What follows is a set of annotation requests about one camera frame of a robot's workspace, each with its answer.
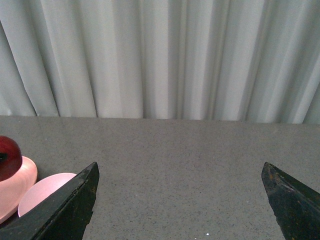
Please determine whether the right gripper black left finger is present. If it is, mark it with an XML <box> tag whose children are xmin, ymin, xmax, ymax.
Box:
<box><xmin>0</xmin><ymin>162</ymin><xmax>100</xmax><ymax>240</ymax></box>

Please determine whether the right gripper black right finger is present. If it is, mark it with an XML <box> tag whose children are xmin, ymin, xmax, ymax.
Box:
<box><xmin>261</xmin><ymin>162</ymin><xmax>320</xmax><ymax>240</ymax></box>

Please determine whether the red apple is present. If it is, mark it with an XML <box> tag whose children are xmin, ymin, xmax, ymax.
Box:
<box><xmin>0</xmin><ymin>135</ymin><xmax>23</xmax><ymax>182</ymax></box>

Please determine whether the light pink bowl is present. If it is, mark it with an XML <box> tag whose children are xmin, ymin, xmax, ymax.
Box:
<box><xmin>17</xmin><ymin>172</ymin><xmax>76</xmax><ymax>217</ymax></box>

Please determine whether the pink plate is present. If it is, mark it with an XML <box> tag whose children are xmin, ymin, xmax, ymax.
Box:
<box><xmin>0</xmin><ymin>156</ymin><xmax>38</xmax><ymax>224</ymax></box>

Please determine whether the white curtain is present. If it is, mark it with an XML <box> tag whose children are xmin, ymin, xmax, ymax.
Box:
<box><xmin>0</xmin><ymin>0</ymin><xmax>320</xmax><ymax>124</ymax></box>

